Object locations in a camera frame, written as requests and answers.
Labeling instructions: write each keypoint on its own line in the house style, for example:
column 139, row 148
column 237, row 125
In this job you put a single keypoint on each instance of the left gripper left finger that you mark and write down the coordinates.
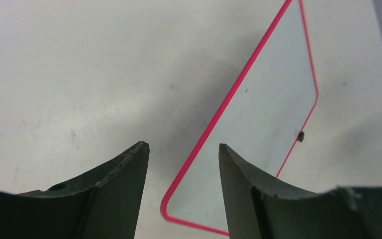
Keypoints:
column 102, row 203

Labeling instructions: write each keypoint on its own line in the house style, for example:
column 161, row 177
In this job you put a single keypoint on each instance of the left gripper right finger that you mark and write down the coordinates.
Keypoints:
column 261, row 206

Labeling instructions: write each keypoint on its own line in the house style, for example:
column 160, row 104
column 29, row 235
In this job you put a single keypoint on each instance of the red framed whiteboard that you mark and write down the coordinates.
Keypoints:
column 261, row 117

